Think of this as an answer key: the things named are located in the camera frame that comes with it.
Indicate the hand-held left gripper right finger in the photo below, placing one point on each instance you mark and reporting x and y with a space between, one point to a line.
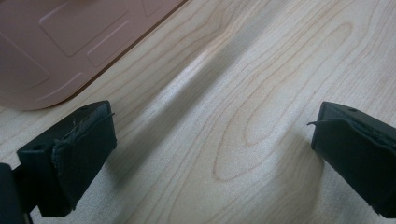
358 155

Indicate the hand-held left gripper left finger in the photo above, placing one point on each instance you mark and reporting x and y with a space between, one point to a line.
74 155

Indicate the pink embossed mat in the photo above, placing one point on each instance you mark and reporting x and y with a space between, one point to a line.
62 40

